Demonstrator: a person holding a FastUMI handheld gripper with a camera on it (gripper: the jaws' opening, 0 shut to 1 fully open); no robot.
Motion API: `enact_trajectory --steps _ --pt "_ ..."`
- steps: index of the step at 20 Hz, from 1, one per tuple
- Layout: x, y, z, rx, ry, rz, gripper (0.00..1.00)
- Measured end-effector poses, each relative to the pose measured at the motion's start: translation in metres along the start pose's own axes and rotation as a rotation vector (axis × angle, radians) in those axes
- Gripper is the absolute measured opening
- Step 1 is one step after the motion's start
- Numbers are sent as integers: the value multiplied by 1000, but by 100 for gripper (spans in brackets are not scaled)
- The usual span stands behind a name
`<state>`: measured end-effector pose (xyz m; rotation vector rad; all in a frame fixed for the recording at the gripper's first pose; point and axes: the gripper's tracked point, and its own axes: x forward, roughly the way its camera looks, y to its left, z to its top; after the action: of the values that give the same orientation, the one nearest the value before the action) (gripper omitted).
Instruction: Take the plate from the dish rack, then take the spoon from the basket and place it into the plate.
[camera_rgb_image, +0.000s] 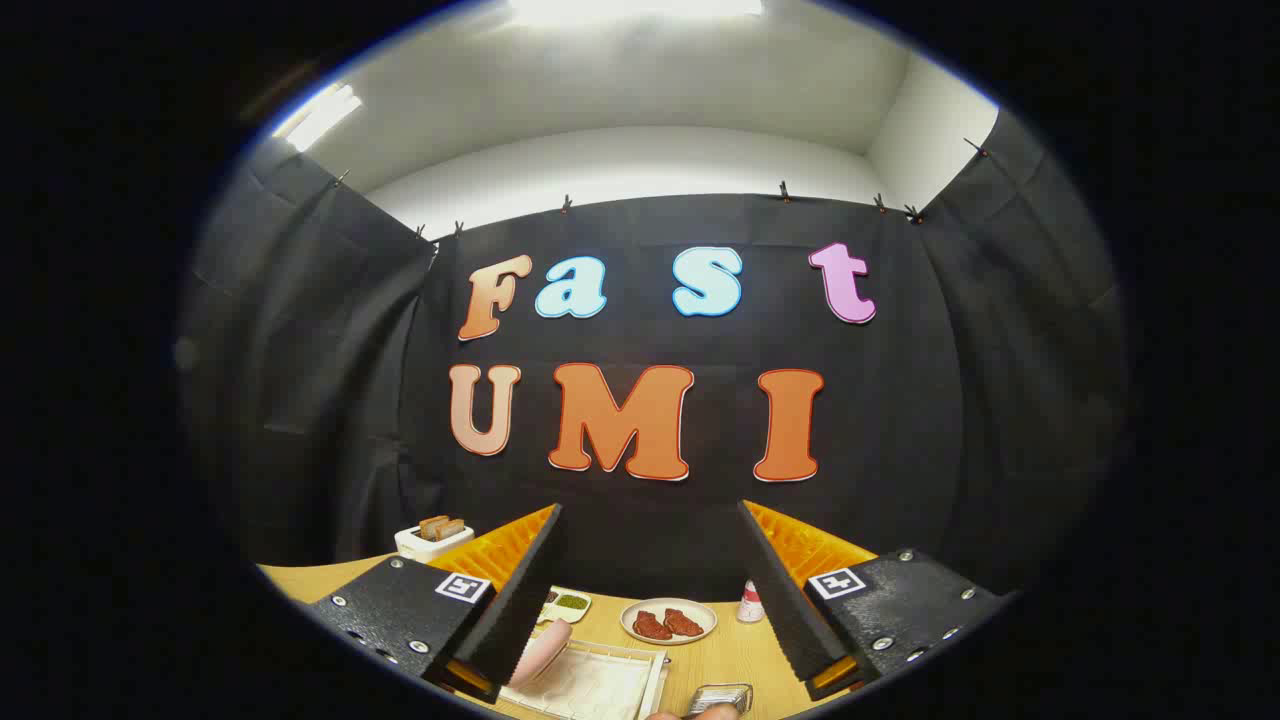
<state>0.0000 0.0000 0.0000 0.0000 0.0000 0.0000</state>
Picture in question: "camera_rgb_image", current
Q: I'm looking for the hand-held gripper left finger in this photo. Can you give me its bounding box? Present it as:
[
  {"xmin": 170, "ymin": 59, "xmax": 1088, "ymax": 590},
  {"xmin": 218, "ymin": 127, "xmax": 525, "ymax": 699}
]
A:
[{"xmin": 305, "ymin": 503, "xmax": 566, "ymax": 706}]

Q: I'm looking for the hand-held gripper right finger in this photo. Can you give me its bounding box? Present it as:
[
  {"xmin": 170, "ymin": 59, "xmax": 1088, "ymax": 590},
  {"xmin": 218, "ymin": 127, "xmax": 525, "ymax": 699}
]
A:
[{"xmin": 737, "ymin": 500, "xmax": 1006, "ymax": 701}]

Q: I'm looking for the pink plate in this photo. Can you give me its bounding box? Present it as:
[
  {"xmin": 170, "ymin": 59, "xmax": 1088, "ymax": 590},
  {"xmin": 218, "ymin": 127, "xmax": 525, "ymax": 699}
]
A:
[{"xmin": 510, "ymin": 618, "xmax": 573, "ymax": 691}]

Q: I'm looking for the white wire dish rack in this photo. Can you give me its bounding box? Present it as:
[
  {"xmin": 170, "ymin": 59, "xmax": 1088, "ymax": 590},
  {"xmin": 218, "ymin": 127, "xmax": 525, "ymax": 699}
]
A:
[{"xmin": 497, "ymin": 635, "xmax": 669, "ymax": 720}]

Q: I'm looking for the metal wire basket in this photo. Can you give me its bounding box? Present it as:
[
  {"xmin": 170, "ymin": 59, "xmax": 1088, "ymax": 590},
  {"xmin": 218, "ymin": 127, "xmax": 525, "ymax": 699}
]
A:
[{"xmin": 685, "ymin": 683, "xmax": 754, "ymax": 717}]

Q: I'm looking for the beige round plate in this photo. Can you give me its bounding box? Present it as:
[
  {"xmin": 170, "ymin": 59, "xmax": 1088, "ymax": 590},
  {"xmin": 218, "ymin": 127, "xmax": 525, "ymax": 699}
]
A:
[{"xmin": 620, "ymin": 598, "xmax": 718, "ymax": 646}]

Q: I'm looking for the white divided tray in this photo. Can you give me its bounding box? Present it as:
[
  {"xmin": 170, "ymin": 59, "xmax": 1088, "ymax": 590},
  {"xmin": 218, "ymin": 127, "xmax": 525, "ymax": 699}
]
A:
[{"xmin": 537, "ymin": 588, "xmax": 593, "ymax": 626}]

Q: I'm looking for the white toaster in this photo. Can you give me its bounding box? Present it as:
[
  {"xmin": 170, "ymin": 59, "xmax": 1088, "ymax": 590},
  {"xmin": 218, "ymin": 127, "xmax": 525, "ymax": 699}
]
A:
[{"xmin": 395, "ymin": 522, "xmax": 476, "ymax": 563}]

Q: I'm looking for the long ceiling light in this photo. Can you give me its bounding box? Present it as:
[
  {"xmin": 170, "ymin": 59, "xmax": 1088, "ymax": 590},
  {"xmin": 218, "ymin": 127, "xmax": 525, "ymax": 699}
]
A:
[
  {"xmin": 508, "ymin": 0, "xmax": 764, "ymax": 28},
  {"xmin": 272, "ymin": 83, "xmax": 363, "ymax": 153}
]

